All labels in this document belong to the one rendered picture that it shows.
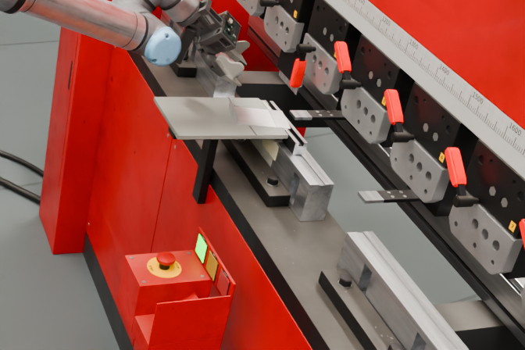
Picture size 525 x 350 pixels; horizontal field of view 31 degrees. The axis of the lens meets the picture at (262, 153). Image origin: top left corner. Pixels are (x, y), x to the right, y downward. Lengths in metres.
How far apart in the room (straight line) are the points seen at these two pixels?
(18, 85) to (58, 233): 1.28
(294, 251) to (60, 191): 1.37
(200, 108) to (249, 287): 0.43
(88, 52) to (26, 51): 1.82
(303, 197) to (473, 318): 0.44
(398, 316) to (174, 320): 0.44
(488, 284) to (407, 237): 1.92
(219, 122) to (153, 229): 0.57
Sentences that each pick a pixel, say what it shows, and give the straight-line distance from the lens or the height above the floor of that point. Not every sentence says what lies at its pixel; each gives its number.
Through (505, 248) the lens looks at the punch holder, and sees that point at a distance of 1.46.
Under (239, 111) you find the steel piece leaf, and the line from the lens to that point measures 2.16.
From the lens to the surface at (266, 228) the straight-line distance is 2.00.
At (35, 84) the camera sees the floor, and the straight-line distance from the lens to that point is 4.41.
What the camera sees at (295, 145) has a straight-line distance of 2.09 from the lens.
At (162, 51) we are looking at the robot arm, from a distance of 1.84.
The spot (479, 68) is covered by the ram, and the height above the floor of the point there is 1.44.
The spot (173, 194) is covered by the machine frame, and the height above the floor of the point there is 0.68.
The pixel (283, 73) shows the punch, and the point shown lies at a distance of 2.18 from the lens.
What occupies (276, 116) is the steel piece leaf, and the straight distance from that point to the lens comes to 2.18.
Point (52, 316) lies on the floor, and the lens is 3.05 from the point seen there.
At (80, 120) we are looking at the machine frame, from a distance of 3.03.
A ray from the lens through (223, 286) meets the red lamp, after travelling 1.91.
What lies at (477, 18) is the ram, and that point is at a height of 1.50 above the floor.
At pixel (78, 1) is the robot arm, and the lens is 1.74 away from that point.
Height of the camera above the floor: 1.93
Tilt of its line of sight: 28 degrees down
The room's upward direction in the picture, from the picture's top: 14 degrees clockwise
